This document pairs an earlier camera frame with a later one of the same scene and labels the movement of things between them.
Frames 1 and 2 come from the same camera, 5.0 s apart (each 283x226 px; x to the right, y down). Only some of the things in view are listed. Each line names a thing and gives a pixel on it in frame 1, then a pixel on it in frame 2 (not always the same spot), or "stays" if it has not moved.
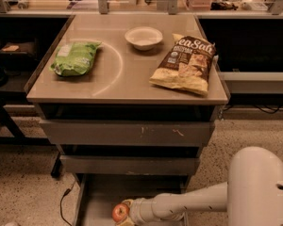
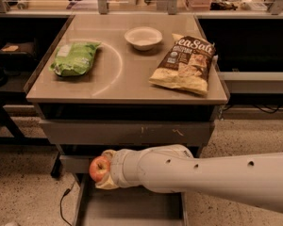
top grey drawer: (128, 132) stays
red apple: (120, 212) -> (99, 168)
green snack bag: (74, 58) stays
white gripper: (138, 210) -> (118, 169)
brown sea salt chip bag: (187, 65) stays
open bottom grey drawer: (96, 195) stays
